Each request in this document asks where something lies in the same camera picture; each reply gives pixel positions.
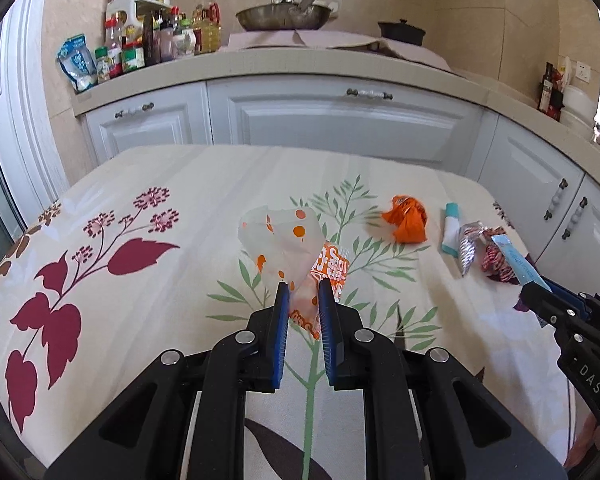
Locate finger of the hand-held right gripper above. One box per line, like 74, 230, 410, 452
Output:
519, 282, 597, 347
550, 283, 600, 332

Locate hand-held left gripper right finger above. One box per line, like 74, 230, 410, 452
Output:
317, 277, 568, 480

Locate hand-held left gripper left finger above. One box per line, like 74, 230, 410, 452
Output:
45, 282, 293, 480

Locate light blue stick packet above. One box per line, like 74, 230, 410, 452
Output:
491, 234, 553, 293

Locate red checkered wrapper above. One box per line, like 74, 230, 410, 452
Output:
480, 240, 520, 283

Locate silver foil wrapper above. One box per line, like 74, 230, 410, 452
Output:
457, 224, 487, 277

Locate clear orange-dotted plastic bag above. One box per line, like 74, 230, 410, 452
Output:
239, 205, 351, 341

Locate teal white stick packet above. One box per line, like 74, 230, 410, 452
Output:
441, 203, 461, 256

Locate orange wrapper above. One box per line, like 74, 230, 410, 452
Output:
381, 195, 429, 244

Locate narrow white cabinet door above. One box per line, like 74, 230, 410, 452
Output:
480, 112, 586, 261

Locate floral tablecloth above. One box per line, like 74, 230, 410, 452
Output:
0, 144, 581, 480

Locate red packets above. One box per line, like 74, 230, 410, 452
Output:
550, 57, 573, 121

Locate dark glass bottle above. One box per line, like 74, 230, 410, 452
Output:
539, 62, 556, 111

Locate wide white drawer front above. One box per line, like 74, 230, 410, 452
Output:
207, 77, 483, 171

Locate small white drawer front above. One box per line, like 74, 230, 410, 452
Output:
82, 82, 213, 166

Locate black lidded pot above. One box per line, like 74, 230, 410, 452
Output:
377, 19, 427, 46

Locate steel wok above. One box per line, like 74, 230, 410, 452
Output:
235, 0, 342, 32

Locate cluster of condiment bottles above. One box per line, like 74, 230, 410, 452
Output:
94, 0, 222, 83

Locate blue snack bag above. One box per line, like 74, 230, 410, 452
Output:
56, 34, 97, 93

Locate white shelf rack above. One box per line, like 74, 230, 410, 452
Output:
105, 0, 173, 26

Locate cabinet door handle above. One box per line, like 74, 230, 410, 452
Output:
544, 178, 568, 221
562, 196, 588, 238

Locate wide drawer handle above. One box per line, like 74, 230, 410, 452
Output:
346, 88, 393, 101

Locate small drawer handle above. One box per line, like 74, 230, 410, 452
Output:
114, 102, 155, 117

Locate white door frame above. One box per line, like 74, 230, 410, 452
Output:
0, 0, 73, 241

